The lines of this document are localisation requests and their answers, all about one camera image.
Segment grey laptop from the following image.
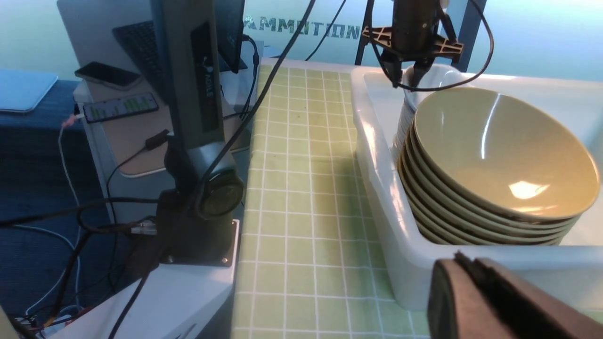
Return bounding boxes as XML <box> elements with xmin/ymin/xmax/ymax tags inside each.
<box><xmin>0</xmin><ymin>69</ymin><xmax>58</xmax><ymax>114</ymax></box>

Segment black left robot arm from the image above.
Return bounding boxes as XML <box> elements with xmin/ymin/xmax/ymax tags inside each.
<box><xmin>151</xmin><ymin>0</ymin><xmax>245</xmax><ymax>267</ymax></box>

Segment black camera cable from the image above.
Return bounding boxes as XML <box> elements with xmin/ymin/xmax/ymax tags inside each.
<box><xmin>363</xmin><ymin>0</ymin><xmax>495</xmax><ymax>92</ymax></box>

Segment black keyboard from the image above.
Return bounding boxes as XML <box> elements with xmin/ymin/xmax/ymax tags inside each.
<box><xmin>112</xmin><ymin>21</ymin><xmax>166</xmax><ymax>101</ymax></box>

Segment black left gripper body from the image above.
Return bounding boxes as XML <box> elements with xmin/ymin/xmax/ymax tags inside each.
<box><xmin>361</xmin><ymin>0</ymin><xmax>464</xmax><ymax>64</ymax></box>

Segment tan noodle bowl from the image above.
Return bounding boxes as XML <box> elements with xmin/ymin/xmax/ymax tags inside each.
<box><xmin>414</xmin><ymin>87</ymin><xmax>601</xmax><ymax>221</ymax></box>

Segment large white plastic tub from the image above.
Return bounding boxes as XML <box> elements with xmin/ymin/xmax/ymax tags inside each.
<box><xmin>351</xmin><ymin>67</ymin><xmax>603</xmax><ymax>311</ymax></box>

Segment black smartphone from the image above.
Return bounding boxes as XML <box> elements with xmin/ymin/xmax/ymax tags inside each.
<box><xmin>74</xmin><ymin>62</ymin><xmax>142</xmax><ymax>91</ymax></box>

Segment green checkered tablecloth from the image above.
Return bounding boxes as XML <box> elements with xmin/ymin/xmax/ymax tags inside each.
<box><xmin>231</xmin><ymin>67</ymin><xmax>429</xmax><ymax>339</ymax></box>

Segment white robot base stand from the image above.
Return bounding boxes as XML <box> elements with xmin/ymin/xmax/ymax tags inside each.
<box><xmin>42</xmin><ymin>219</ymin><xmax>241</xmax><ymax>339</ymax></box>

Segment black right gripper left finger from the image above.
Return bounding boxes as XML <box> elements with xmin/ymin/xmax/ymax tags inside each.
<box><xmin>380</xmin><ymin>49</ymin><xmax>403</xmax><ymax>88</ymax></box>

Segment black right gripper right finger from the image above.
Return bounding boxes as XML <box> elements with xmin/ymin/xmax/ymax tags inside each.
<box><xmin>427</xmin><ymin>252</ymin><xmax>603</xmax><ymax>339</ymax></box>

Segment stack of tan bowls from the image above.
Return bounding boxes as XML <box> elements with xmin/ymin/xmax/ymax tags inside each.
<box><xmin>397</xmin><ymin>122</ymin><xmax>585</xmax><ymax>246</ymax></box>

